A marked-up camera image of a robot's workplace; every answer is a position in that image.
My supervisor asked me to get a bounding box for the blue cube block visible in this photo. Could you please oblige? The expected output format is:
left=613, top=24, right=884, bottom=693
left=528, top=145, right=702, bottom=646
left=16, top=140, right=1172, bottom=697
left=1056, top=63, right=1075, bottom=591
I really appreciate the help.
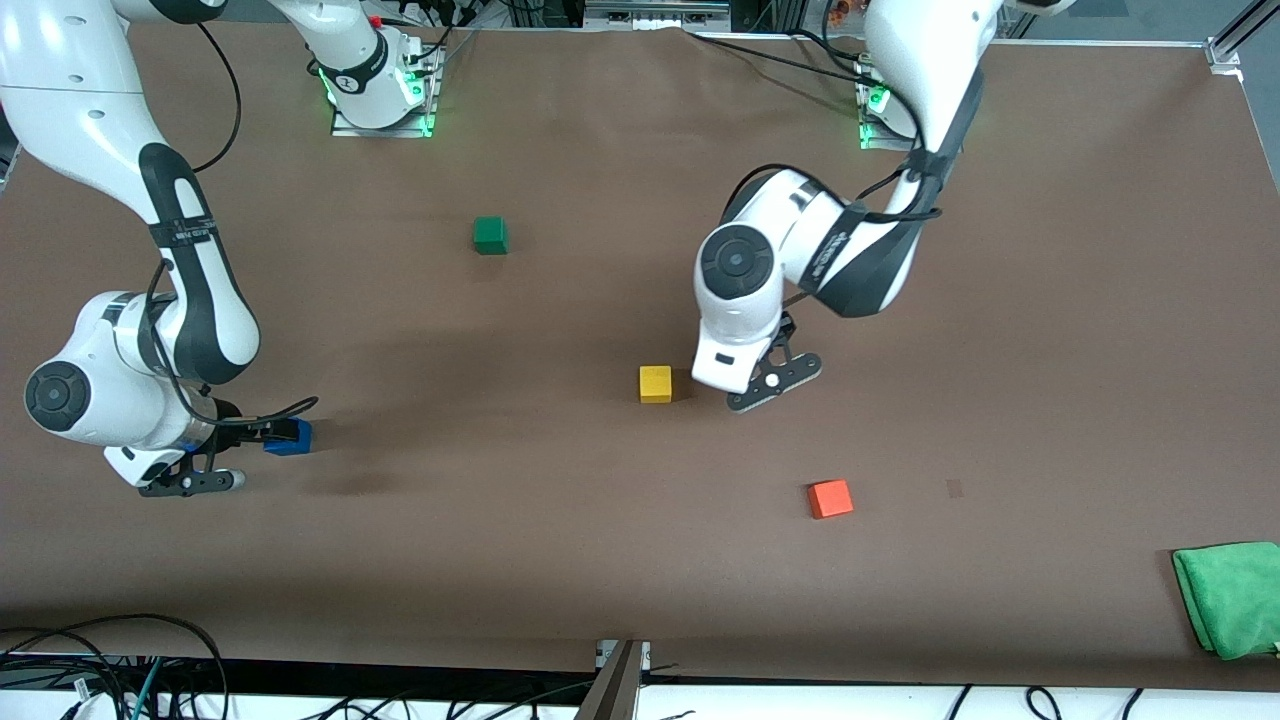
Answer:
left=264, top=418, right=314, bottom=458

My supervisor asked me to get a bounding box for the orange cube block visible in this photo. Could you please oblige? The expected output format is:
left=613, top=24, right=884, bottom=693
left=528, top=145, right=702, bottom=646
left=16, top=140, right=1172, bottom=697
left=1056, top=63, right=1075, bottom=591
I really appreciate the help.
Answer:
left=808, top=479, right=855, bottom=520

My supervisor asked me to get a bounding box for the grey power strip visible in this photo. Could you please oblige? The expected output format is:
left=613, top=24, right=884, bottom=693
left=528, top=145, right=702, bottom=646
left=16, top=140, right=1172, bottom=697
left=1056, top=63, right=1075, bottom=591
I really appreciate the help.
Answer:
left=584, top=0, right=732, bottom=32

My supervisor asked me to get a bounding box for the green folded cloth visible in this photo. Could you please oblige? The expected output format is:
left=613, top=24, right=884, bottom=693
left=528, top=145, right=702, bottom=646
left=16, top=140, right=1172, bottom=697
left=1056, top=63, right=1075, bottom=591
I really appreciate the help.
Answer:
left=1172, top=541, right=1280, bottom=661

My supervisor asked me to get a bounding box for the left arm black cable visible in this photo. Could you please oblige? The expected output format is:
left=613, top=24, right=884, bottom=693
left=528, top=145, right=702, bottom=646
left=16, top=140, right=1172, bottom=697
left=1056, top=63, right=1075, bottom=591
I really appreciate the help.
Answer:
left=720, top=148, right=947, bottom=263

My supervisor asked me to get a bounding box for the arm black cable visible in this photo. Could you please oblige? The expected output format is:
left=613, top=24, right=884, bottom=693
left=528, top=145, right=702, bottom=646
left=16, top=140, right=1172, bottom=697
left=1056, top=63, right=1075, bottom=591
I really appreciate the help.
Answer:
left=145, top=20, right=321, bottom=431
left=720, top=148, right=947, bottom=263

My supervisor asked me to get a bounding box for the black looped cable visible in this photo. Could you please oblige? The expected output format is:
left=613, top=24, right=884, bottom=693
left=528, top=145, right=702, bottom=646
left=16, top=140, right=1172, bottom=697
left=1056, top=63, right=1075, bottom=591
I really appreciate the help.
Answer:
left=0, top=613, right=231, bottom=720

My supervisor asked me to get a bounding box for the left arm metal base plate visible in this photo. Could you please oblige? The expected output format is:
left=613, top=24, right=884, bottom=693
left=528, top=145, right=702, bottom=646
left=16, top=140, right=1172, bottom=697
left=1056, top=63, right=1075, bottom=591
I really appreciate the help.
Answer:
left=857, top=80, right=927, bottom=154

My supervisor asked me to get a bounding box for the teal cable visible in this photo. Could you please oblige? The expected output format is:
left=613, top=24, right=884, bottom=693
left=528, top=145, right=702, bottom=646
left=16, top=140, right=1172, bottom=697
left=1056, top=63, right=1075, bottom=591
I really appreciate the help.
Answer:
left=128, top=655, right=167, bottom=720

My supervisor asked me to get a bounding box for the long black base cable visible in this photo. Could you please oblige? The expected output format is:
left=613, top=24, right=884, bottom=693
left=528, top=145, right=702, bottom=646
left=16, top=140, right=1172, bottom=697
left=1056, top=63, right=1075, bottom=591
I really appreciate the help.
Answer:
left=684, top=28, right=873, bottom=87

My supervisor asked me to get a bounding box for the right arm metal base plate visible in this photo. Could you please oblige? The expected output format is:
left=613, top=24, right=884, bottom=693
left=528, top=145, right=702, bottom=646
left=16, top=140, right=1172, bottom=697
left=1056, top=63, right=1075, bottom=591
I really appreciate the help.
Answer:
left=330, top=40, right=442, bottom=139

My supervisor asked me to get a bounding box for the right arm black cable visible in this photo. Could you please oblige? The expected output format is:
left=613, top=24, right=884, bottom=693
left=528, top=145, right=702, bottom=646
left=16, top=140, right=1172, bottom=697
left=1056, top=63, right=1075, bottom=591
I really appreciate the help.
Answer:
left=145, top=20, right=321, bottom=431

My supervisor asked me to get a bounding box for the aluminium profile bracket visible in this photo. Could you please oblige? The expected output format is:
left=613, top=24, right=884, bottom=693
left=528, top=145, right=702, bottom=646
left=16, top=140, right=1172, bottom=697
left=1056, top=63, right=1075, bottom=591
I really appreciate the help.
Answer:
left=574, top=639, right=652, bottom=720

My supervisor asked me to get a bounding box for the aluminium frame corner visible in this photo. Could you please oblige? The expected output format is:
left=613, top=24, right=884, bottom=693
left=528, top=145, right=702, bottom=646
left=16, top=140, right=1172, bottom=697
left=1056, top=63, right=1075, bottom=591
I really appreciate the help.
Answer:
left=1204, top=0, right=1280, bottom=73

